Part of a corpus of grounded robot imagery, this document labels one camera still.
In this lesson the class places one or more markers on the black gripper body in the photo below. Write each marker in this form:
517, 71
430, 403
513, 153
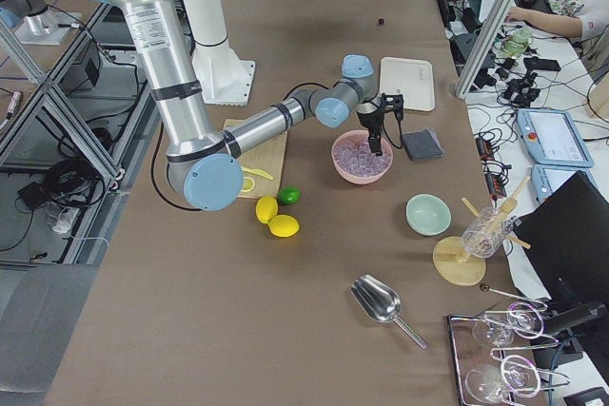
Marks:
368, 121

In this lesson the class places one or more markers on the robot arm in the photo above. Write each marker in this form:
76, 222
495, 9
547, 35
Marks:
183, 47
34, 22

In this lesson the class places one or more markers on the pink bowl of ice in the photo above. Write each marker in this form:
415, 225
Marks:
355, 162

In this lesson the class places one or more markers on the wooden cup rack stand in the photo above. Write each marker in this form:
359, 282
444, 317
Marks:
460, 268

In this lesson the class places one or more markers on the steel ice scoop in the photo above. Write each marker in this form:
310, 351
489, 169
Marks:
382, 304

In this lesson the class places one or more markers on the folded grey cloth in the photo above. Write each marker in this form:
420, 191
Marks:
422, 145

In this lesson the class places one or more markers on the cream rabbit serving tray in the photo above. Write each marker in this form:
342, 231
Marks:
411, 78

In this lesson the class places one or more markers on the mint green bowl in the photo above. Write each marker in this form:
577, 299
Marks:
427, 214

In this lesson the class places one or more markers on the green lime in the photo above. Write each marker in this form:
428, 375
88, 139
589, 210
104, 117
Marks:
289, 195

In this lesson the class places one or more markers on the wooden cutting board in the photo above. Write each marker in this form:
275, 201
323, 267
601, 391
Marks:
268, 157

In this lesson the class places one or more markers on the yellow plastic knife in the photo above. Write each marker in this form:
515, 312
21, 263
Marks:
258, 172

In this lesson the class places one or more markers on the whole yellow lemon lower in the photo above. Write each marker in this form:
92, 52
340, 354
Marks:
283, 226

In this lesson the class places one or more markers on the whole yellow lemon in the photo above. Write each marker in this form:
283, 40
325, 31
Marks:
266, 209
283, 226

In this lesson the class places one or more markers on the whole yellow lemon upper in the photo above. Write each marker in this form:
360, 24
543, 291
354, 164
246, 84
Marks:
266, 209

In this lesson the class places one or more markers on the lemon slice lower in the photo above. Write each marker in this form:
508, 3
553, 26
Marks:
249, 184

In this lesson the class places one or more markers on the clear glass mug on rack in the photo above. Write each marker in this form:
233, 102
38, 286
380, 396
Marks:
484, 236

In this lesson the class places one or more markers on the blue teach pendant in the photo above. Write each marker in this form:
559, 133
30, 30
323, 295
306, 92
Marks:
551, 137

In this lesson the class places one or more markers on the wine glass rack tray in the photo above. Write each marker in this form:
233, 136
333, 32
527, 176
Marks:
492, 356

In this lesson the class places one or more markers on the aluminium frame post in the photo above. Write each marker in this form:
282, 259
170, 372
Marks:
489, 31

